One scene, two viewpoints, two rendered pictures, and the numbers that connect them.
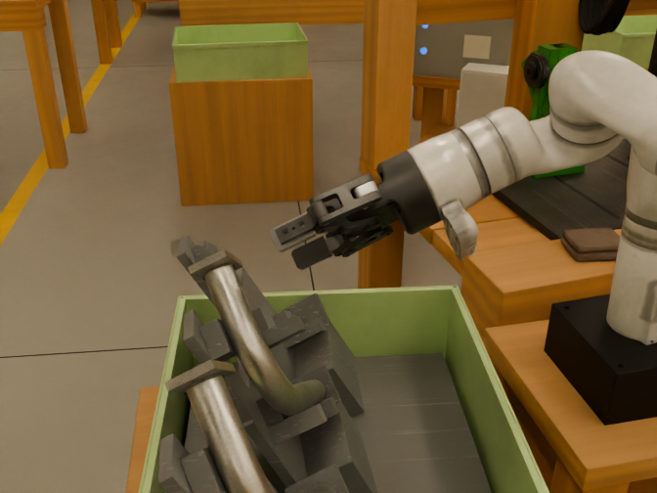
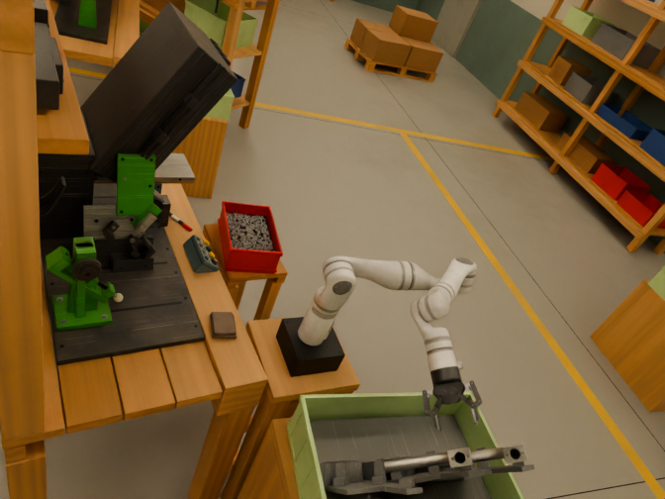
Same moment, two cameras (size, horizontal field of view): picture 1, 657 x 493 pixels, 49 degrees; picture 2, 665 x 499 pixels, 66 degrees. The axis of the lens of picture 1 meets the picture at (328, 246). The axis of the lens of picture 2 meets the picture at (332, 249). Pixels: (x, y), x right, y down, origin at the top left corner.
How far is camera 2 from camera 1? 168 cm
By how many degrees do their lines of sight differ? 91
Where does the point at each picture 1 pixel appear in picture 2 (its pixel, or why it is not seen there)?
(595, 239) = (227, 323)
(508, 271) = (245, 371)
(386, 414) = (344, 450)
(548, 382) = (314, 381)
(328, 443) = not seen: hidden behind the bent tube
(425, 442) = (358, 437)
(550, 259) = (232, 349)
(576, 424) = (337, 379)
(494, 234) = (185, 368)
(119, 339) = not seen: outside the picture
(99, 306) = not seen: outside the picture
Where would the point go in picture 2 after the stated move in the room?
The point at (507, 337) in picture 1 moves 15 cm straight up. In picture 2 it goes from (281, 389) to (294, 359)
